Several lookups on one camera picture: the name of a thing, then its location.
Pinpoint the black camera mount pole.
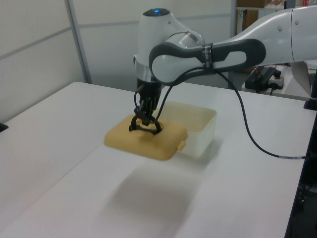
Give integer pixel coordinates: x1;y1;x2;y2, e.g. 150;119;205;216
304;71;317;110

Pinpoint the black power unit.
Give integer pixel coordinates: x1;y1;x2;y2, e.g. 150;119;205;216
245;66;276;93

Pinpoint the brown cardboard box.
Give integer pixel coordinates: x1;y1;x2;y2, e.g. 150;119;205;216
242;9;259;32

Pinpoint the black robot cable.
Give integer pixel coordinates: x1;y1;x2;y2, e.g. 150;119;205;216
133;31;307;160

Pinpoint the white plastic tool case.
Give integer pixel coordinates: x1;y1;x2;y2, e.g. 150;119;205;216
163;101;218;158

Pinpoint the grey partition post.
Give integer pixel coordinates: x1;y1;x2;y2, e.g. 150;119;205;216
230;0;239;38

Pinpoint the grey button box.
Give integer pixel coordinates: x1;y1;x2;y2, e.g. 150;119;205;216
271;73;285;91

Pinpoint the grey laptop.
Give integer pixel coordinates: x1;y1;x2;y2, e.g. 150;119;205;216
289;60;314;96

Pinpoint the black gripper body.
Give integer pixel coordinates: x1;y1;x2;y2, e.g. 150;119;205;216
137;78;163;100

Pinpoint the tan lid with black handle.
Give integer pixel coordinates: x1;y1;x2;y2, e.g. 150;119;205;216
103;113;189;162

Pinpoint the white desk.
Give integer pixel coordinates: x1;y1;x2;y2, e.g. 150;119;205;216
235;63;317;101

